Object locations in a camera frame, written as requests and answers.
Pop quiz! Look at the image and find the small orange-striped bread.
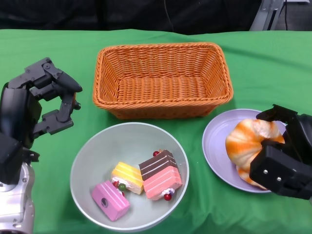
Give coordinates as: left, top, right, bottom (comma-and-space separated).
235, 164, 269, 191

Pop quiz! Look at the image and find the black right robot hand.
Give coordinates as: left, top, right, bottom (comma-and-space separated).
250, 104, 312, 200

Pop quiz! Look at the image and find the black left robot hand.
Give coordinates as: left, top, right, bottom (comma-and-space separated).
0, 57, 83, 148

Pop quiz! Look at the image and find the brown and pink layered cake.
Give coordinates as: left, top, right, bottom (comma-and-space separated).
138, 150, 183, 202

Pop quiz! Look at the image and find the grey-green bowl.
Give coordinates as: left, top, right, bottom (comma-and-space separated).
70, 122, 190, 232

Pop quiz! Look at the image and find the green tablecloth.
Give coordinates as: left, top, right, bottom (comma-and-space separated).
0, 29, 312, 234

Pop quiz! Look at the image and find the black backdrop cloth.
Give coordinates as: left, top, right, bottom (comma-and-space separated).
0, 0, 265, 36

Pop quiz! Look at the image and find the magenta layered cake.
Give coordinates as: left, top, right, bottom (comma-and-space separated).
92, 179, 131, 222

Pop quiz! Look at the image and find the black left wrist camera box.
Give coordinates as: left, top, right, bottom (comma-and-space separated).
0, 133, 24, 185

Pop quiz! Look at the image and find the orange wicker basket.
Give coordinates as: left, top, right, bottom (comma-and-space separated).
92, 42, 234, 120

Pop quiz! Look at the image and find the yellow layered cake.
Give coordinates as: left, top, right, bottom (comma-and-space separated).
111, 161, 144, 195

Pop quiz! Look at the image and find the lavender plate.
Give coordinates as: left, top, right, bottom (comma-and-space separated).
202, 109, 288, 194

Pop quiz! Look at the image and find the large orange-striped bread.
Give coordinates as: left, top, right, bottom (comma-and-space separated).
225, 118, 286, 171

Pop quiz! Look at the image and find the grey metal stand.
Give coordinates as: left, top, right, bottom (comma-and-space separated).
249, 0, 309, 32

